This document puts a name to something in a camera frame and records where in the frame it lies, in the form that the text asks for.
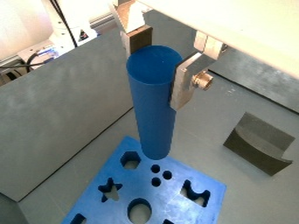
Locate gripper 1 metal left finger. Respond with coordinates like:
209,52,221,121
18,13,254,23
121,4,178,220
108,0,153,56

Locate gripper 1 metal right finger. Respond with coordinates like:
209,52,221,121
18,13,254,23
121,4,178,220
169,31,226,110

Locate blue round cylinder peg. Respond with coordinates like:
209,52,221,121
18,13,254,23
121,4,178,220
125,45,182,160

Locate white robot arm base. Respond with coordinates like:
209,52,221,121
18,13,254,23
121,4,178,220
21,0,97,71

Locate blue shape sorting board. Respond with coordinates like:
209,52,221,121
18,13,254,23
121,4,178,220
61,136,225,224

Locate black curved cradle holder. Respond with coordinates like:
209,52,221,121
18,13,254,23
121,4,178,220
222,113,294,176

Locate black cable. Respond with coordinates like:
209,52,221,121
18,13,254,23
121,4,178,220
0,0,80,74

